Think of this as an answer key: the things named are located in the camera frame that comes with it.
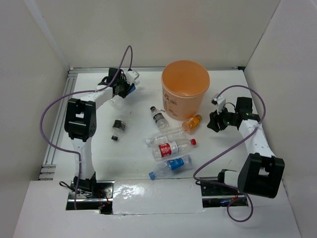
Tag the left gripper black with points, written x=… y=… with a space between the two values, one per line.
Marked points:
x=123 y=94

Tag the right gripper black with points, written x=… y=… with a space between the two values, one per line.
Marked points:
x=215 y=118

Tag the Pocari Sweat blue label bottle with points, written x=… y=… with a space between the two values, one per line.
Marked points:
x=119 y=103

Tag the black label bottle black cap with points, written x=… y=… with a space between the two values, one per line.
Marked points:
x=119 y=127

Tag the blue label bottle blue cap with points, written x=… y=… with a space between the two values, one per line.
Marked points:
x=170 y=168

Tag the red label bottle red cap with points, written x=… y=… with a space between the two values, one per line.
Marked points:
x=174 y=148

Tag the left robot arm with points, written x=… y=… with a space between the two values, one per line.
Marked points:
x=81 y=121

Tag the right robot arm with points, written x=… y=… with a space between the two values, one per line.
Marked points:
x=262 y=171

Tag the peach capybara plastic bin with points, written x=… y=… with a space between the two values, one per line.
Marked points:
x=184 y=84

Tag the orange juice bottle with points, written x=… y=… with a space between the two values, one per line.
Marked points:
x=190 y=125

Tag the small black label bottle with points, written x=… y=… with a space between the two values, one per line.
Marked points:
x=158 y=118

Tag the clear bottle white cap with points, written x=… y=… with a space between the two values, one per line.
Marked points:
x=166 y=136

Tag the white taped cover sheet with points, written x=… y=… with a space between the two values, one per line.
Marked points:
x=160 y=196

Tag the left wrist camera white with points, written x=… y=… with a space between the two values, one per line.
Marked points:
x=132 y=77

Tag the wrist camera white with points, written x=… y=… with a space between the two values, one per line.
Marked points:
x=132 y=77
x=219 y=101

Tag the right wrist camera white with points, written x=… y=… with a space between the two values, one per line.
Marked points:
x=219 y=101

